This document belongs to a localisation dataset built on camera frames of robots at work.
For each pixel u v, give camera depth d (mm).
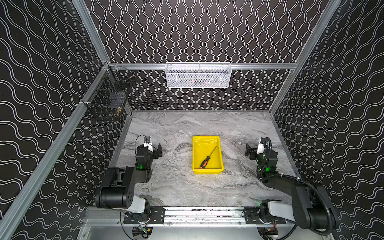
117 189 450
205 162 901
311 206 428
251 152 814
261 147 779
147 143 780
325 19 731
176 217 750
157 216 750
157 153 838
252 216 739
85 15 718
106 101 947
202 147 999
